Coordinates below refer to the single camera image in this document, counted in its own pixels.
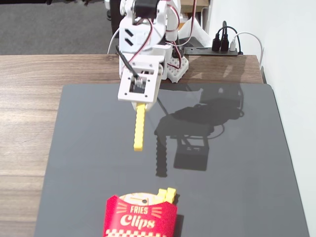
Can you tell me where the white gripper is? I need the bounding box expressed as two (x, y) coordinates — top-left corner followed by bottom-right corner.
(119, 45), (171, 111)

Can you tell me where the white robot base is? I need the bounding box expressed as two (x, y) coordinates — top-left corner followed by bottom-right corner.
(161, 54), (190, 83)

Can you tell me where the black power strip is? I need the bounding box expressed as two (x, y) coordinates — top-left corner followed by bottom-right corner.
(184, 47), (239, 56)

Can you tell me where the red fries clips box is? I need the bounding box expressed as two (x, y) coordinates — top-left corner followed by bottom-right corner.
(103, 192), (178, 237)

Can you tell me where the dark grey textured mat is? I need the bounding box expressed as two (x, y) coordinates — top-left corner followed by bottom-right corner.
(33, 83), (311, 237)

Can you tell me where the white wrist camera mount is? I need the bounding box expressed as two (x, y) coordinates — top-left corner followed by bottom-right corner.
(117, 68), (160, 104)

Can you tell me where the black camera cable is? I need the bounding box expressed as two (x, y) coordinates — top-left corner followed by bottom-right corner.
(115, 45), (139, 80)

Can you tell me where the red black servo wire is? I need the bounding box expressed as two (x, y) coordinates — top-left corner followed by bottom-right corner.
(128, 18), (154, 64)
(172, 0), (198, 47)

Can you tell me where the thin white cable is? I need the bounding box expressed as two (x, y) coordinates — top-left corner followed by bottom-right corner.
(107, 28), (121, 54)

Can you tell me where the black plug with cable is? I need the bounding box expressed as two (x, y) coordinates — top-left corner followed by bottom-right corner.
(217, 26), (239, 52)
(211, 21), (229, 52)

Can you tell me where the white plug with cable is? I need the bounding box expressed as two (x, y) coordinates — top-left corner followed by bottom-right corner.
(230, 31), (263, 67)

